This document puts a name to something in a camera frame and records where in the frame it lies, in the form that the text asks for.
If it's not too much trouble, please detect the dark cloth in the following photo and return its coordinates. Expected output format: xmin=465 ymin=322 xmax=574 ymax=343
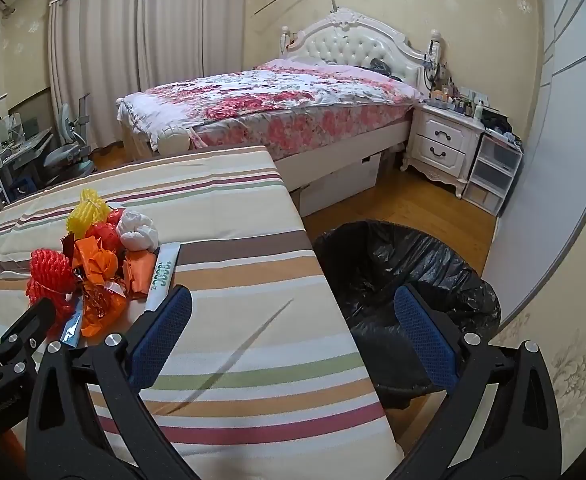
xmin=368 ymin=59 xmax=398 ymax=78

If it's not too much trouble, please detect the beige curtain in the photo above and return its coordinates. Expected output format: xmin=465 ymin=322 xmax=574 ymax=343
xmin=48 ymin=0 xmax=248 ymax=153

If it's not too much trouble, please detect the black bag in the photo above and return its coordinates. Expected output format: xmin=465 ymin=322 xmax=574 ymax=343
xmin=480 ymin=110 xmax=514 ymax=134

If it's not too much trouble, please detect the white nightstand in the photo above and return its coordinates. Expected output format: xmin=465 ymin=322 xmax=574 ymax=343
xmin=402 ymin=101 xmax=486 ymax=199

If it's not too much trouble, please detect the white tube with green print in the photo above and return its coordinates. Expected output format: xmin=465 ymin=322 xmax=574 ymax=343
xmin=143 ymin=242 xmax=182 ymax=318

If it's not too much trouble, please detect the cluster of small bottles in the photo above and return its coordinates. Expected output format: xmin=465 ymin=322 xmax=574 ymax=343
xmin=430 ymin=77 xmax=488 ymax=121

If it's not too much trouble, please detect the orange folded cloth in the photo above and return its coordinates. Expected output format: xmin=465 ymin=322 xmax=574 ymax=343
xmin=123 ymin=250 xmax=158 ymax=300

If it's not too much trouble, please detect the white bed with tufted headboard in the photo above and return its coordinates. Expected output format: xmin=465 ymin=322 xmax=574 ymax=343
xmin=115 ymin=7 xmax=446 ymax=218

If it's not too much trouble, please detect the grey desk chair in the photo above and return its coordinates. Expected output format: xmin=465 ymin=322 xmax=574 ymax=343
xmin=43 ymin=92 xmax=97 ymax=179

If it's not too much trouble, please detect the white sliding wardrobe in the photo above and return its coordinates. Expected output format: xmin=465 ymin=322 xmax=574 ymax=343
xmin=483 ymin=0 xmax=586 ymax=323

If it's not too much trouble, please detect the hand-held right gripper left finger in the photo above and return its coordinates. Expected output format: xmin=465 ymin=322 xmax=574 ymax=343
xmin=25 ymin=284 xmax=194 ymax=480

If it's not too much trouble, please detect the striped table cloth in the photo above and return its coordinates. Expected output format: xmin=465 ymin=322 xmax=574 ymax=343
xmin=0 ymin=146 xmax=404 ymax=480

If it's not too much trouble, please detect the orange crumpled paper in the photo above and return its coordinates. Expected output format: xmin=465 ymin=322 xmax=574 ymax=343
xmin=73 ymin=237 xmax=124 ymax=286

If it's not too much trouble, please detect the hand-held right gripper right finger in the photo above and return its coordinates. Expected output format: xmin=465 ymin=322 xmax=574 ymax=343
xmin=394 ymin=283 xmax=564 ymax=480

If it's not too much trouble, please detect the white crumpled tissue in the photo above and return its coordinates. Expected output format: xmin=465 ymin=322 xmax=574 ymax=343
xmin=116 ymin=211 xmax=160 ymax=252

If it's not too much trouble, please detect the yellow foam net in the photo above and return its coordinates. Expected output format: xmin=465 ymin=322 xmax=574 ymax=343
xmin=68 ymin=187 xmax=111 ymax=238

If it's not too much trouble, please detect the grey study desk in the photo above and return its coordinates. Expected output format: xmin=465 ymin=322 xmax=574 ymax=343
xmin=0 ymin=125 xmax=56 ymax=173

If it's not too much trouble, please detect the white tube with blue end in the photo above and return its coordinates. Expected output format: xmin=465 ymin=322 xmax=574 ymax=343
xmin=59 ymin=307 xmax=84 ymax=348

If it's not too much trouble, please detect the red foam net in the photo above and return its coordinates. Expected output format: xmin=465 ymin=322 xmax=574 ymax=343
xmin=25 ymin=249 xmax=78 ymax=323

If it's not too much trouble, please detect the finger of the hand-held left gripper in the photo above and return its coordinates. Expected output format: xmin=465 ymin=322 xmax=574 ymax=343
xmin=0 ymin=299 xmax=58 ymax=386

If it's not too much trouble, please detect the orange crumpled wrapper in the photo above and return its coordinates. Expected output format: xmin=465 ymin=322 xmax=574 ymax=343
xmin=80 ymin=297 xmax=128 ymax=338

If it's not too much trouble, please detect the white cardboard box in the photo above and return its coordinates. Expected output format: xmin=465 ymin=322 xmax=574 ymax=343
xmin=293 ymin=152 xmax=381 ymax=218

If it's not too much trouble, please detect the black bagged trash bin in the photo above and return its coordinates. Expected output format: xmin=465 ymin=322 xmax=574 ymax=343
xmin=313 ymin=220 xmax=502 ymax=411

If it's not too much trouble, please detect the red-orange crumpled plastic bag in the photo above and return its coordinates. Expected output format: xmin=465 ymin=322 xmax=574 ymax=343
xmin=85 ymin=210 xmax=124 ymax=256

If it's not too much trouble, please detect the clear plastic drawer unit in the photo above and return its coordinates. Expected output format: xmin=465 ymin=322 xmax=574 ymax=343
xmin=463 ymin=132 xmax=524 ymax=217

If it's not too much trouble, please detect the pink floral blanket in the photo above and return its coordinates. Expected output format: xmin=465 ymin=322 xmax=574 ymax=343
xmin=117 ymin=58 xmax=424 ymax=163

